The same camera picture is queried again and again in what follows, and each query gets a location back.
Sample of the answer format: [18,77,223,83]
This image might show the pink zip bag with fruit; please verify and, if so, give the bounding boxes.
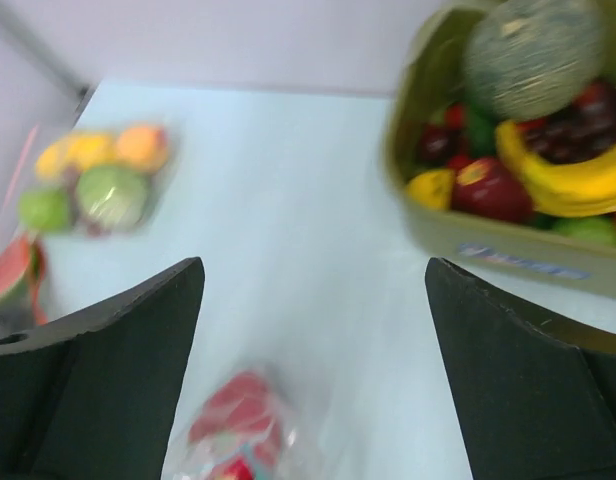
[0,119,180,241]

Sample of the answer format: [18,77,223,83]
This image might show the dark red apple in bin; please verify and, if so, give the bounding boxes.
[451,157,534,224]

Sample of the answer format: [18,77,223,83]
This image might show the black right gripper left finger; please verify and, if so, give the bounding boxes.
[0,257,204,479]

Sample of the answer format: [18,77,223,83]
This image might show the yellow banana bunch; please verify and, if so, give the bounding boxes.
[495,121,616,218]

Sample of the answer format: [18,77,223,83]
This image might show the blue zip top bag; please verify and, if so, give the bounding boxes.
[161,368,308,479]

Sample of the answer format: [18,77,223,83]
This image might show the olive green plastic bin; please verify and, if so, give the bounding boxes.
[383,1,616,298]

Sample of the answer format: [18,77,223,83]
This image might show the green netted melon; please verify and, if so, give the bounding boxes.
[463,1,605,121]

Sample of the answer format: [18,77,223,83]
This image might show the green apple in bag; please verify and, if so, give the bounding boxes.
[18,187,73,232]

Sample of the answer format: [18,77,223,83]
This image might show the watermelon slice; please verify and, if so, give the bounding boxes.
[0,235,47,327]

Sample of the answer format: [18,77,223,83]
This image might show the dark purple grapes in bin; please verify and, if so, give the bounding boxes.
[522,79,616,165]

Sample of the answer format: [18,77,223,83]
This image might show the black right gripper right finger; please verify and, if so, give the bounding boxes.
[425,258,616,479]

